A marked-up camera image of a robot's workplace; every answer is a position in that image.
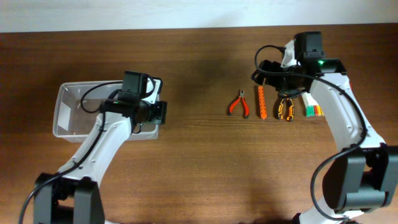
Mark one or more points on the orange drill bit holder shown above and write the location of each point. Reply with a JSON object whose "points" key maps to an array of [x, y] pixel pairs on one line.
{"points": [[262, 103]]}

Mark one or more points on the clear plastic container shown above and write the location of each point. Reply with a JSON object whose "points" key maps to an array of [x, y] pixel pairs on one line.
{"points": [[71, 122]]}

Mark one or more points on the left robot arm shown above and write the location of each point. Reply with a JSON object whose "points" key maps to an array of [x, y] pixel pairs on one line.
{"points": [[72, 194]]}

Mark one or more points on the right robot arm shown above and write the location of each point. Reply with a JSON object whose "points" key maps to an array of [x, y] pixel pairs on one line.
{"points": [[362, 176]]}

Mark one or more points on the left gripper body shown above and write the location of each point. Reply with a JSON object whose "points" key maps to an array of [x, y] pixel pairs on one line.
{"points": [[157, 112]]}

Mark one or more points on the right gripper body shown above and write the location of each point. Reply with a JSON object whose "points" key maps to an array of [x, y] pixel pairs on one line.
{"points": [[285, 84]]}

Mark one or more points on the orange-black long-nose pliers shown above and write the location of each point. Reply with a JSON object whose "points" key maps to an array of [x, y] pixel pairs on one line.
{"points": [[286, 109]]}

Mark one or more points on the clear pack of wall plugs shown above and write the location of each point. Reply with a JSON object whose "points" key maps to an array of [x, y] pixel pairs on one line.
{"points": [[312, 108]]}

